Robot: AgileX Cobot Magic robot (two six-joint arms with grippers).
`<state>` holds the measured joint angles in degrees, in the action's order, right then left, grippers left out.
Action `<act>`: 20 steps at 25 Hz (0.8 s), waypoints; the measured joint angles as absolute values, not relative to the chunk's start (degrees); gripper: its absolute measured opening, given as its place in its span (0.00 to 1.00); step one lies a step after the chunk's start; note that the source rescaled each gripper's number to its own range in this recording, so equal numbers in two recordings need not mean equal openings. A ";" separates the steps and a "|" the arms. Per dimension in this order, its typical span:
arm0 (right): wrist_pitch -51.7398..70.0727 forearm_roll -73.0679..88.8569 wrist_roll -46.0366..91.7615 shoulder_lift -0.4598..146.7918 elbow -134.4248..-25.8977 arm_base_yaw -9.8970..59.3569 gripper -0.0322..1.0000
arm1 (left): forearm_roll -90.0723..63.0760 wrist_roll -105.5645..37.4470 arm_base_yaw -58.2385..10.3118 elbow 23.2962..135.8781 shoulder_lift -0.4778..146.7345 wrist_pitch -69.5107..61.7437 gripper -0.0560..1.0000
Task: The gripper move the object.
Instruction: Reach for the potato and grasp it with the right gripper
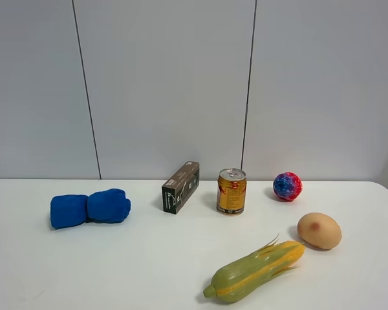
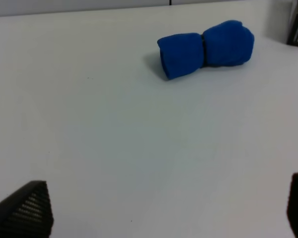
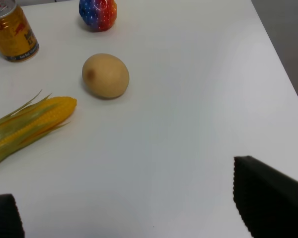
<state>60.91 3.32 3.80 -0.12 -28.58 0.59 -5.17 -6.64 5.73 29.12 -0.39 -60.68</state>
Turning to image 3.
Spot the yellow corn cob with husk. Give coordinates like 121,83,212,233
0,96,77,163

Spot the red blue dotted ball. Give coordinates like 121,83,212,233
78,0,117,32

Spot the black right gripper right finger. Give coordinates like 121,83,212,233
233,156,298,238

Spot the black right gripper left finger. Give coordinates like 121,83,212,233
0,194,25,238

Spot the gold drink can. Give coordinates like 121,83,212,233
0,0,39,62

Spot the tan potato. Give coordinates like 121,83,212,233
82,54,130,99

